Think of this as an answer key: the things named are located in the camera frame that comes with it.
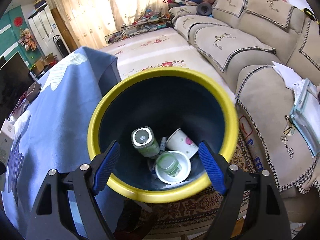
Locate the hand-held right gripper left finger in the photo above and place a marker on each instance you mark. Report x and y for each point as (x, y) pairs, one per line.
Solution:
(107, 165)

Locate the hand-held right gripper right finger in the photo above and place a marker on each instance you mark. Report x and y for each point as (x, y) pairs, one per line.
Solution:
(211, 166)

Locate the pink print paper cup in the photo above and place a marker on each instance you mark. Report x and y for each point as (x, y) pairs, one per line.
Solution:
(180, 142)

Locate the green label drink bottle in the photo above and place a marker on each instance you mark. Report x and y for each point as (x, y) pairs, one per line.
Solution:
(150, 150)

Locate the blue white snack pouch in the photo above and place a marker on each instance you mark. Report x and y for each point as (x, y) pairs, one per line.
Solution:
(163, 143)

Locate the yellow rim trash bin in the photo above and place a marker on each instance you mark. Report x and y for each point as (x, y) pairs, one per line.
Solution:
(160, 100)

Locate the white drink carton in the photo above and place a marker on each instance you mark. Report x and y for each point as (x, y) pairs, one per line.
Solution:
(6, 142)

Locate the letter print floor mat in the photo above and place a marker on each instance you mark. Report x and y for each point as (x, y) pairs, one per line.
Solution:
(250, 140)

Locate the brown patterned rug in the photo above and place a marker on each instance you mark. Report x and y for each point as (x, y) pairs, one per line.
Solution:
(187, 212)

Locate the blue star print tablecloth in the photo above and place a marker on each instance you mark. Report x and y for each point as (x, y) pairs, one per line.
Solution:
(62, 120)

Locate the blue tissue box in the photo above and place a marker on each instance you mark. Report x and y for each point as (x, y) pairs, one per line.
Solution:
(33, 91)

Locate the clear plastic folder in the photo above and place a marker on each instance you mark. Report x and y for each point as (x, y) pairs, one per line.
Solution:
(305, 120)

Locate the flat red box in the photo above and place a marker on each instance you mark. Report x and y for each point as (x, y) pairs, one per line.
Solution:
(20, 107)

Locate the white papers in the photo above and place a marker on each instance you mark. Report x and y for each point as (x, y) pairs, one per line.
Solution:
(285, 72)

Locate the open cardboard box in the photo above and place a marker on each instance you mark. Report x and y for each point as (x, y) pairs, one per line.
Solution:
(50, 58)
(40, 66)

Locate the beige sofa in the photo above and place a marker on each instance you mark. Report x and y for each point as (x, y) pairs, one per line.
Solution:
(225, 42)

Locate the large curved television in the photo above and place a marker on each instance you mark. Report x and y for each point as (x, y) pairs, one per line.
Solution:
(12, 77)

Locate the artificial flower decoration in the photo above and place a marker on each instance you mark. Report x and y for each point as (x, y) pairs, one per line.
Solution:
(27, 38)

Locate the white standing air conditioner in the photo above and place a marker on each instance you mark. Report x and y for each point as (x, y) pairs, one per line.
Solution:
(41, 27)

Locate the black hat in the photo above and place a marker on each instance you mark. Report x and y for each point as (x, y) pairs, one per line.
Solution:
(203, 8)

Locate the dark flat box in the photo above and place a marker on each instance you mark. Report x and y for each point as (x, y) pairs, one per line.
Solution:
(40, 3)

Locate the yellow black plush toy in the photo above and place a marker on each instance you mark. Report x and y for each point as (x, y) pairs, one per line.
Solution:
(308, 13)

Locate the red round wall ornament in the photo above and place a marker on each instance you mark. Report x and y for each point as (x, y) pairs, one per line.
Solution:
(18, 21)

